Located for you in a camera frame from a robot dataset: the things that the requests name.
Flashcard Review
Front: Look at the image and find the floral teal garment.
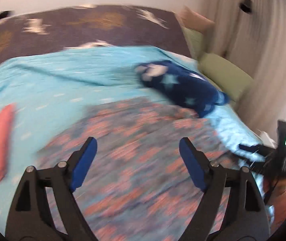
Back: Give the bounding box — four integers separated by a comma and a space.
36, 98, 226, 240

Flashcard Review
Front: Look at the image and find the person's right hand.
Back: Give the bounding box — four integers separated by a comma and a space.
268, 179, 286, 234

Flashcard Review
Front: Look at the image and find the green pillow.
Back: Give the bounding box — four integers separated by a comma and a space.
198, 53, 253, 103

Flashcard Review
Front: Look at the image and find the navy star fleece garment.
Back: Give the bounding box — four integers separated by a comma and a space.
135, 60, 229, 117

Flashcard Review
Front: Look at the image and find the white curtain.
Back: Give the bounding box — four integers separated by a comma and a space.
204, 0, 286, 138

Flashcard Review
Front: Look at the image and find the light blue star quilt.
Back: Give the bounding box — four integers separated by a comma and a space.
0, 45, 262, 234

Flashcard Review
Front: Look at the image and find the green cushion near window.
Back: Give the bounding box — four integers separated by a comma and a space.
183, 27, 204, 60

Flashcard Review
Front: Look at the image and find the beige pillow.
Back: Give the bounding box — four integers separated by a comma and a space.
179, 7, 215, 34

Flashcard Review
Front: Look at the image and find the dark reindeer bed cover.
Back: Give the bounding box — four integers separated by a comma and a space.
0, 5, 191, 64

